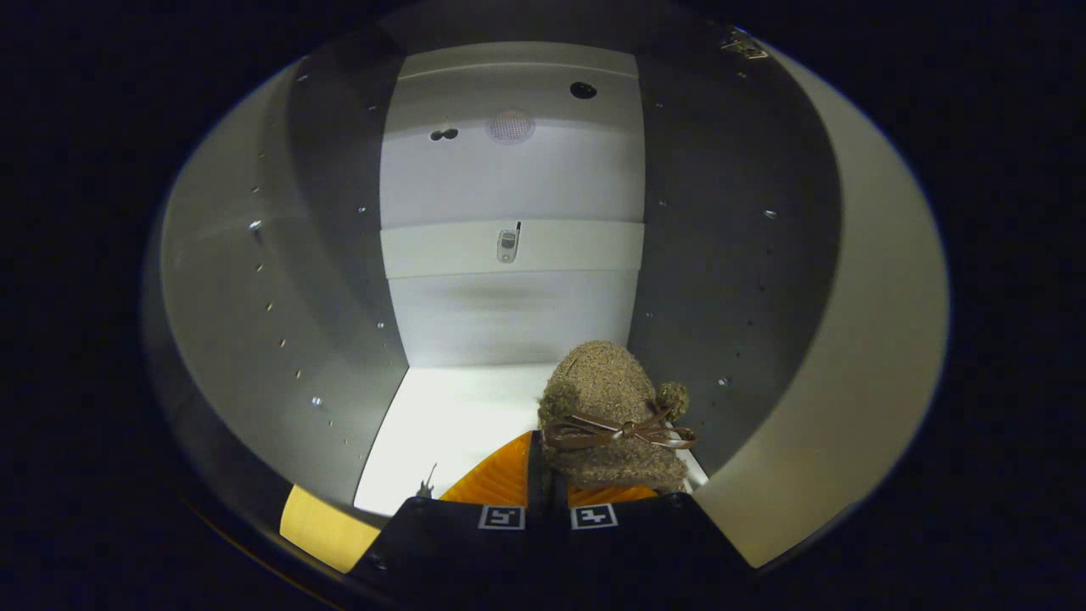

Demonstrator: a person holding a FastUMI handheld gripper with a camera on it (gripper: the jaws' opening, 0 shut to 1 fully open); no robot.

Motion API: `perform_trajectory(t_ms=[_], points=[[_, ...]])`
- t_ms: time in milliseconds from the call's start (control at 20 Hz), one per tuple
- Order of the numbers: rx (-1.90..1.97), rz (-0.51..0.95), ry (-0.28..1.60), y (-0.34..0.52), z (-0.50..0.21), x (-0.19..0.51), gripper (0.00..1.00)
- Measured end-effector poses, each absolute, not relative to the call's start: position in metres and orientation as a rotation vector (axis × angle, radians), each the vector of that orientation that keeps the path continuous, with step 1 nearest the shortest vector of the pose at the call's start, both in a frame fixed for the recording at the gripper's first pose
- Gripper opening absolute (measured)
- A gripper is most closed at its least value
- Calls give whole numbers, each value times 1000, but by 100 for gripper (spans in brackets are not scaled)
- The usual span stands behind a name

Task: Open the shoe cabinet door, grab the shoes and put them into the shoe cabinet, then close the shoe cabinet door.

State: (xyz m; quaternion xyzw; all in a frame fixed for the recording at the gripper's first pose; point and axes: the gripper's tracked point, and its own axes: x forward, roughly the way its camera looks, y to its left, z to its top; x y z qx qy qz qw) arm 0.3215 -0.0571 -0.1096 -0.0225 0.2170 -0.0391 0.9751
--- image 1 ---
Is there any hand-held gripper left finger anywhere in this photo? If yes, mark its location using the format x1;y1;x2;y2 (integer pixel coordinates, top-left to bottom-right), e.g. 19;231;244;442
348;430;548;595

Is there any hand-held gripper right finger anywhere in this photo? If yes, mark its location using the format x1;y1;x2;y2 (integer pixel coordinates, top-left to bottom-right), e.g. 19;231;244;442
550;484;756;595

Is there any brown fuzzy shoe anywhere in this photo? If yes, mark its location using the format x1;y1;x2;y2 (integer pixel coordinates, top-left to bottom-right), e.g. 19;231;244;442
537;341;698;497

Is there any grey shoe cabinet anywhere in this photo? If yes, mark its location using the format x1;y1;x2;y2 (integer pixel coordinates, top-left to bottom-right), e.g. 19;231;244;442
144;17;842;531

